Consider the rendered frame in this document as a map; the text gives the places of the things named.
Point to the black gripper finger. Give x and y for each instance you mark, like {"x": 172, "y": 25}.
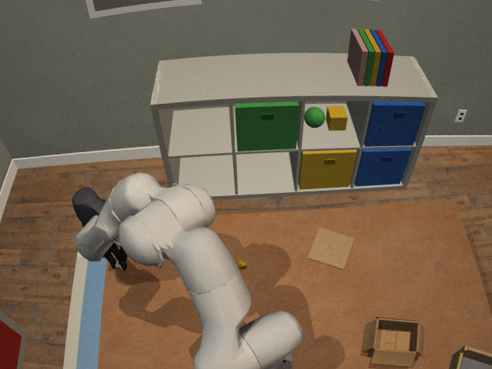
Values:
{"x": 110, "y": 258}
{"x": 120, "y": 254}

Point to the tan flat mat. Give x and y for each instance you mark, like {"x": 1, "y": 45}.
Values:
{"x": 331, "y": 248}

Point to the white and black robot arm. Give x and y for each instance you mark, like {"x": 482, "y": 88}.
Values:
{"x": 206, "y": 266}

